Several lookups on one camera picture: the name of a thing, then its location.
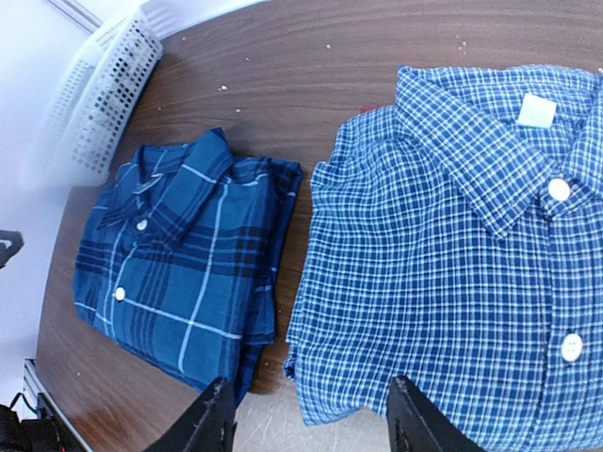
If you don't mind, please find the white plastic mesh basket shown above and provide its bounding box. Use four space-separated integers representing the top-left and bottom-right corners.
41 8 163 186

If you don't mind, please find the aluminium front rail frame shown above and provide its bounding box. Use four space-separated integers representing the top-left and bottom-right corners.
24 359 92 452

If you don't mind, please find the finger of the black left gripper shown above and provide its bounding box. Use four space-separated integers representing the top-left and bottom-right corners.
0 230 24 268

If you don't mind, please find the dark blue plaid shirt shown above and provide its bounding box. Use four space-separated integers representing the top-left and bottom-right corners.
73 128 303 401

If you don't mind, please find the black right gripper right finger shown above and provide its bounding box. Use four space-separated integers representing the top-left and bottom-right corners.
386 376 483 452

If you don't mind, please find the red cloth edge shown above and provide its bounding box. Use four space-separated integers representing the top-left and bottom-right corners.
360 105 382 114

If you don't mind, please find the blue gingham shirt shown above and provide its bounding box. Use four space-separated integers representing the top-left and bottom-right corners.
284 65 602 451

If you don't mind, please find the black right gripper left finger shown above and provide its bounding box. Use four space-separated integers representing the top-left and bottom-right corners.
145 378 236 452

